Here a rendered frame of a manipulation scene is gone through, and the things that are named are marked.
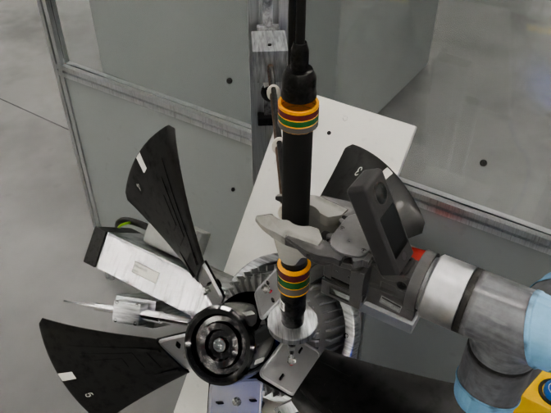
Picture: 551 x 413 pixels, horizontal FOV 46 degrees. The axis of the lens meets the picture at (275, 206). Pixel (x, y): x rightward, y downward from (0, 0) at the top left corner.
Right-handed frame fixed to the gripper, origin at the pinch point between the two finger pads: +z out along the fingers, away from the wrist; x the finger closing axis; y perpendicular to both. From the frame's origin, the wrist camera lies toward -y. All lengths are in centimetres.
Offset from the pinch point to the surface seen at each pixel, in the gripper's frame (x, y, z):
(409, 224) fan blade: 13.2, 7.0, -13.0
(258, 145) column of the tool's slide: 56, 40, 39
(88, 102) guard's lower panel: 70, 60, 114
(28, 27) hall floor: 217, 151, 335
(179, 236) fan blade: 5.6, 20.6, 21.6
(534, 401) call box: 21, 41, -37
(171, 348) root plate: -5.3, 34.1, 16.2
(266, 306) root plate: 2.7, 23.3, 3.0
